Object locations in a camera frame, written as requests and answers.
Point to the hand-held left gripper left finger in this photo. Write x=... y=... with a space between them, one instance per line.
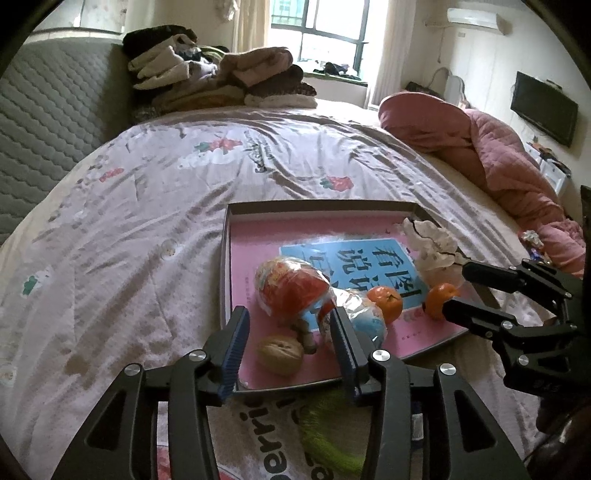
x=233 y=350

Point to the white drawer cabinet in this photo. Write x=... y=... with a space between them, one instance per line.
x=549 y=166

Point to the pink quilt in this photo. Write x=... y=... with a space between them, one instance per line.
x=485 y=152

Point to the crumpled white plastic bag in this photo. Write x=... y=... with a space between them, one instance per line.
x=429 y=249

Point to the dark clothes on windowsill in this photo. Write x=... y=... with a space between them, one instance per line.
x=339 y=69

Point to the white air conditioner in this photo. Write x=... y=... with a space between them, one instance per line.
x=475 y=16

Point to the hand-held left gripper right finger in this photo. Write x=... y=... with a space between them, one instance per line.
x=344 y=350

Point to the grey quilted headboard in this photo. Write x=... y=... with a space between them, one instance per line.
x=46 y=115

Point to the blue snack packet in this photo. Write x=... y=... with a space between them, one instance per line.
x=417 y=415

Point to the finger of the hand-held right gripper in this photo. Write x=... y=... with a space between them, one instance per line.
x=521 y=339
x=531 y=281

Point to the shallow tray with pink bottom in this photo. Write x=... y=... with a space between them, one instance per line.
x=258 y=258

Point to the pile of folded clothes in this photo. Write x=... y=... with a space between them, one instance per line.
x=207 y=78

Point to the walnut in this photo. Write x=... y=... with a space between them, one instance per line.
x=279 y=355

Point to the orange mandarin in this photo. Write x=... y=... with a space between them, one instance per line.
x=387 y=302
x=438 y=300

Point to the small colourful toy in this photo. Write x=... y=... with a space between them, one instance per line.
x=531 y=240

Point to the cream curtain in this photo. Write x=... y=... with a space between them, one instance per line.
x=249 y=23
x=385 y=50

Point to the black wall television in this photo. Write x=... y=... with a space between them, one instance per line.
x=545 y=108

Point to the window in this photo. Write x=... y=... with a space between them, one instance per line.
x=318 y=27

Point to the clear bag with red print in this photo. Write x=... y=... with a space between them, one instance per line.
x=367 y=323

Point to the white curved chair back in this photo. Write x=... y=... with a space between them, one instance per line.
x=448 y=83

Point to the small brown object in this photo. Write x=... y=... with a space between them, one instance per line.
x=307 y=339

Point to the white wardrobe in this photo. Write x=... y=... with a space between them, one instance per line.
x=92 y=14

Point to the red snack in clear wrap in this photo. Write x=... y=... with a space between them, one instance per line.
x=291 y=288

